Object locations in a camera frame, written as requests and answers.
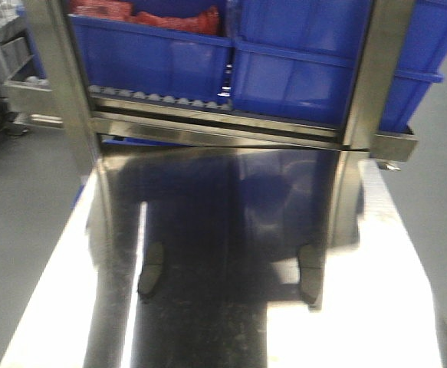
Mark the red mesh bag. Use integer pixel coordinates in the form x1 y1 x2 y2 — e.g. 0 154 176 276
67 0 226 35

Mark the inner right grey brake pad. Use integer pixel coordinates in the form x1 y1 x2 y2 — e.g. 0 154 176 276
297 244 323 309

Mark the right blue plastic bin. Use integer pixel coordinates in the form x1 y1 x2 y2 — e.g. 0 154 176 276
231 1 447 133

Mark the grey brake pad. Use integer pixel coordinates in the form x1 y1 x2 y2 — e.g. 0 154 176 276
297 244 323 309
137 242 165 300

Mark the inner left grey brake pad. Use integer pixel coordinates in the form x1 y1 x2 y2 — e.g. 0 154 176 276
137 242 165 300

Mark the left blue plastic bin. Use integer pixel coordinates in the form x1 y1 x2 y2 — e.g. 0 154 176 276
65 1 232 102

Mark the blue plastic bin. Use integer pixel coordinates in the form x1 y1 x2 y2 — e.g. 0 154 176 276
65 1 232 102
231 1 447 133

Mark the stainless steel rack frame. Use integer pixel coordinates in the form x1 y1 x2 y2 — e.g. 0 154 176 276
4 1 416 176

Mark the roller conveyor track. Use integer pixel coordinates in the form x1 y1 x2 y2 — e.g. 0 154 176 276
7 76 232 116

